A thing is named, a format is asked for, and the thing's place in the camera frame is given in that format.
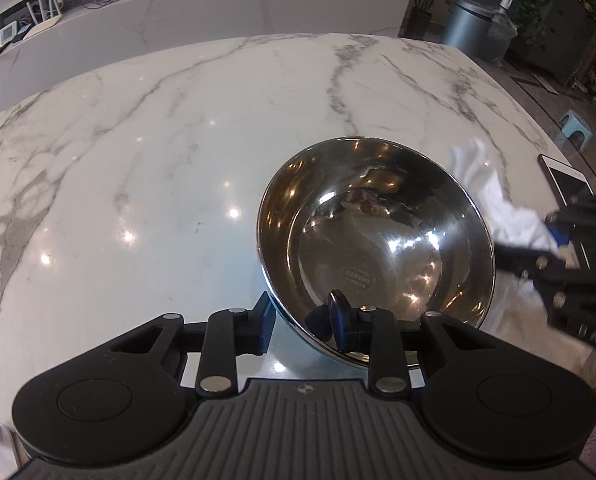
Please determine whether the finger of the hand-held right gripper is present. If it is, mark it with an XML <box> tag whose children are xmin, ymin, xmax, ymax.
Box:
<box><xmin>495</xmin><ymin>242</ymin><xmax>569</xmax><ymax>281</ymax></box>
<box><xmin>545</xmin><ymin>194</ymin><xmax>596</xmax><ymax>261</ymax></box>

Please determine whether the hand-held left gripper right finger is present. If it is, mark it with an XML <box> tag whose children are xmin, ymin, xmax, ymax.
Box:
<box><xmin>328</xmin><ymin>290</ymin><xmax>481</xmax><ymax>393</ymax></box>

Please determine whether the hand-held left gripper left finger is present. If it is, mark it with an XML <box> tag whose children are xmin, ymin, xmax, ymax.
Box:
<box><xmin>110</xmin><ymin>290</ymin><xmax>276</xmax><ymax>393</ymax></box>

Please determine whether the white cloth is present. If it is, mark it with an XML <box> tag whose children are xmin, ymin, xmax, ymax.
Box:
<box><xmin>448</xmin><ymin>137</ymin><xmax>566</xmax><ymax>261</ymax></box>

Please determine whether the blue steel bowl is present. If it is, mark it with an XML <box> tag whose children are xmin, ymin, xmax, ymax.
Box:
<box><xmin>256</xmin><ymin>136</ymin><xmax>496</xmax><ymax>371</ymax></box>

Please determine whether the white smartphone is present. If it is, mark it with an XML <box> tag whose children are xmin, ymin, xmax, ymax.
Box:
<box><xmin>538</xmin><ymin>154</ymin><xmax>594</xmax><ymax>206</ymax></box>

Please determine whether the blue plastic stool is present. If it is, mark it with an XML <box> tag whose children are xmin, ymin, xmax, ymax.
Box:
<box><xmin>558</xmin><ymin>110</ymin><xmax>596</xmax><ymax>148</ymax></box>

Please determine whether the flat cardboard sheet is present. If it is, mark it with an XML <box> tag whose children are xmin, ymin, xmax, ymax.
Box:
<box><xmin>508</xmin><ymin>72</ymin><xmax>559</xmax><ymax>96</ymax></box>

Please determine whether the grey cabinet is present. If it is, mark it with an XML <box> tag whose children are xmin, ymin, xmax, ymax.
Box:
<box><xmin>513</xmin><ymin>0</ymin><xmax>596</xmax><ymax>86</ymax></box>

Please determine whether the clear water jug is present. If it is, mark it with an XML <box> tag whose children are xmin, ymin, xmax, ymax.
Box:
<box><xmin>478</xmin><ymin>0</ymin><xmax>519</xmax><ymax>63</ymax></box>

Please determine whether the grey trash can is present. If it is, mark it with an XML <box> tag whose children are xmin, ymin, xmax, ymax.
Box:
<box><xmin>440</xmin><ymin>0</ymin><xmax>494</xmax><ymax>58</ymax></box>

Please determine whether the marble media console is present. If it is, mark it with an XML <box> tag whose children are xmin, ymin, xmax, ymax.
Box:
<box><xmin>0</xmin><ymin>0</ymin><xmax>411</xmax><ymax>126</ymax></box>

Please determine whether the white router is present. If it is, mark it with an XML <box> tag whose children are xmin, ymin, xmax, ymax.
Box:
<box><xmin>25</xmin><ymin>0</ymin><xmax>64</xmax><ymax>36</ymax></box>

